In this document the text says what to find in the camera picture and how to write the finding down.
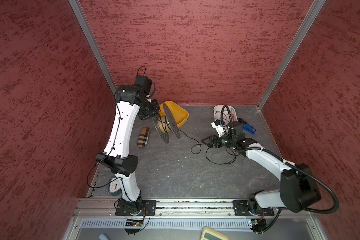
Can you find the beige device at bottom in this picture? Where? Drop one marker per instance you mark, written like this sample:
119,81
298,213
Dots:
210,234

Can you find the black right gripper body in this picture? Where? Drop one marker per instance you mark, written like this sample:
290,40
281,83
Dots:
226,140

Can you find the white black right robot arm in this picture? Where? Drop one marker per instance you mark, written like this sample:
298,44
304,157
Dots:
297,190

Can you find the aluminium corner post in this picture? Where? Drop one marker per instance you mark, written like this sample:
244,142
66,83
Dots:
85,26
305,26

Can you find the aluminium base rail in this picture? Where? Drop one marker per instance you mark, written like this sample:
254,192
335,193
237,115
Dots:
187,214

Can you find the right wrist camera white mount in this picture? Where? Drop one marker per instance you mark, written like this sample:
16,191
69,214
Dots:
222,128

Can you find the blue stapler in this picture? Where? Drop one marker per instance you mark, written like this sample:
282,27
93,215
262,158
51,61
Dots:
247,127

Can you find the white plastic tray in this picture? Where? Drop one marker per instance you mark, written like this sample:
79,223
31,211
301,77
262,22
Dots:
219,111

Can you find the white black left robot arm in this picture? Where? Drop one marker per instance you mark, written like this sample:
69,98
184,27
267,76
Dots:
131,102

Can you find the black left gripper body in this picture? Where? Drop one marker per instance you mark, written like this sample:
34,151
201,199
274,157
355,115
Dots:
148,109

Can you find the plaid fabric glasses case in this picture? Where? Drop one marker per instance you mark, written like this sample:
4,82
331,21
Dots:
143,137

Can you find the yellow plastic tub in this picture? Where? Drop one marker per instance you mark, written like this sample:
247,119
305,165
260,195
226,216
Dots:
180,114

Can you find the grey perforated cable spool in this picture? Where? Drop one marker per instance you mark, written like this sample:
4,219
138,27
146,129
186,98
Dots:
165,124

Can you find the aluminium corner post right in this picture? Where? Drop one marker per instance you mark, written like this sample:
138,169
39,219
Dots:
305,26

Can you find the aluminium corner post left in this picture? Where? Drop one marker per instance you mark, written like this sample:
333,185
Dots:
85,26

